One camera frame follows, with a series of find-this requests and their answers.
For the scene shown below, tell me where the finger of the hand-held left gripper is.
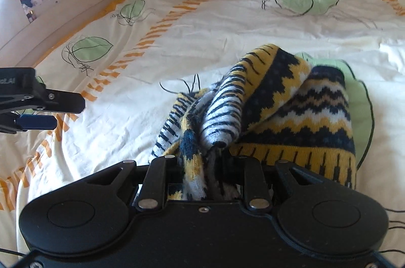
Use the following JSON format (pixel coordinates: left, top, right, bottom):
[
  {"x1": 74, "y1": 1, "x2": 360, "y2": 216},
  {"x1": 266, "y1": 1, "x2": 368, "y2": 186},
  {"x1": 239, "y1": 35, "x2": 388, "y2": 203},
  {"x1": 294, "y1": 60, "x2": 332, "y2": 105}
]
[
  {"x1": 0, "y1": 114, "x2": 57, "y2": 135},
  {"x1": 34, "y1": 87, "x2": 87, "y2": 114}
]

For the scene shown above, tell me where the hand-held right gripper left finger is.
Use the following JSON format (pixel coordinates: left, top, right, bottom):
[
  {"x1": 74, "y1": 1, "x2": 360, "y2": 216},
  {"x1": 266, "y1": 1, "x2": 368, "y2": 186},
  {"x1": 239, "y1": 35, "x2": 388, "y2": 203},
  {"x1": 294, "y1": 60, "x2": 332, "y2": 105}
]
[{"x1": 85, "y1": 155, "x2": 180, "y2": 212}]

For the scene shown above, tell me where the navy yellow white patterned sweater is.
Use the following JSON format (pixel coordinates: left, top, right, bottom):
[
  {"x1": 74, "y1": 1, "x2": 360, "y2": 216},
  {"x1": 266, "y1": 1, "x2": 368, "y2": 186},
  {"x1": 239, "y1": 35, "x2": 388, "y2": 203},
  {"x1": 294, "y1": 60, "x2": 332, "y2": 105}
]
[{"x1": 150, "y1": 44, "x2": 358, "y2": 203}]

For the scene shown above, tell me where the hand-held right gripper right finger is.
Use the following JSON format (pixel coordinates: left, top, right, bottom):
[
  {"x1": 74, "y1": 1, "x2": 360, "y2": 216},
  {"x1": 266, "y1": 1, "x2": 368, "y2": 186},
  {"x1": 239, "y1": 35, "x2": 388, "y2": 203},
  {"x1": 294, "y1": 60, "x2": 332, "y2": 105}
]
[{"x1": 235, "y1": 155, "x2": 317, "y2": 213}]

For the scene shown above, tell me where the white leaf print bed cover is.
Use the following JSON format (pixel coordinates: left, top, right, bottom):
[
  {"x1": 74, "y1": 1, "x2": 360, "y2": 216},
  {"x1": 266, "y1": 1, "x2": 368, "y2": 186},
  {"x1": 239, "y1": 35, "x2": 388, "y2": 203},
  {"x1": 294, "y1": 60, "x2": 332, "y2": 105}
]
[{"x1": 0, "y1": 0, "x2": 405, "y2": 268}]

